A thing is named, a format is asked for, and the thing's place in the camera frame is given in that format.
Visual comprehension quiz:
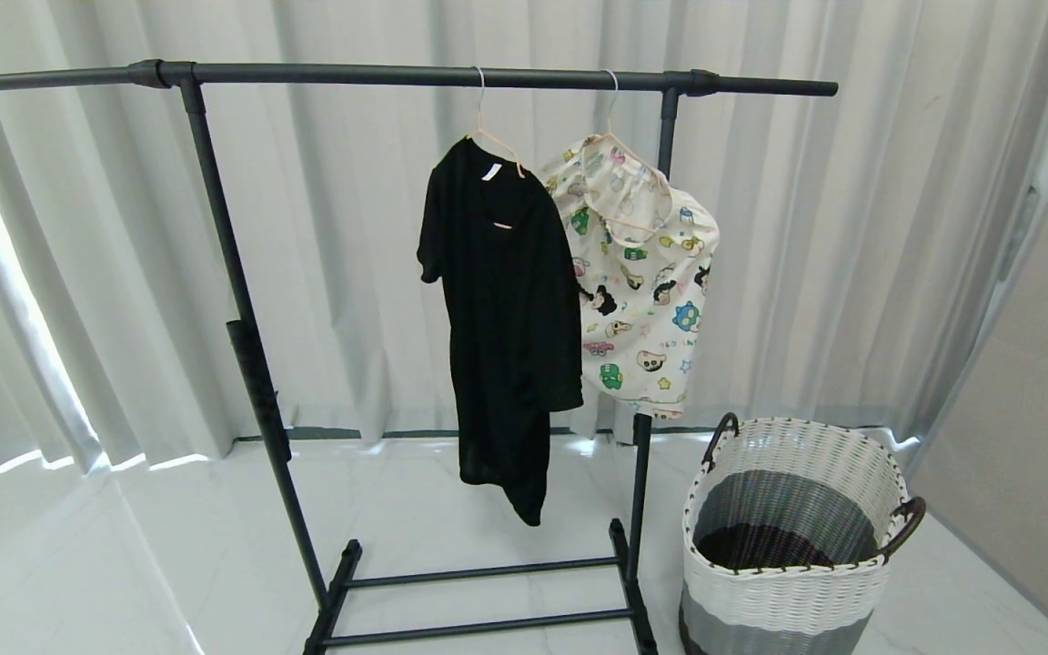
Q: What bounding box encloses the white laundry basket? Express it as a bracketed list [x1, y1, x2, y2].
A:
[678, 411, 929, 655]

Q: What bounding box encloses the cream printed garment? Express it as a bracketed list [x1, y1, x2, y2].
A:
[538, 134, 722, 420]

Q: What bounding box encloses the black clothes rack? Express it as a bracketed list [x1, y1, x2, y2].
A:
[0, 58, 840, 655]

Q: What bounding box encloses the black t-shirt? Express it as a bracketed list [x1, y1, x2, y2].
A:
[416, 136, 586, 529]

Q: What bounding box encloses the pink clothes hanger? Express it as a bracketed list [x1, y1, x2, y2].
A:
[597, 68, 676, 234]
[467, 65, 529, 229]

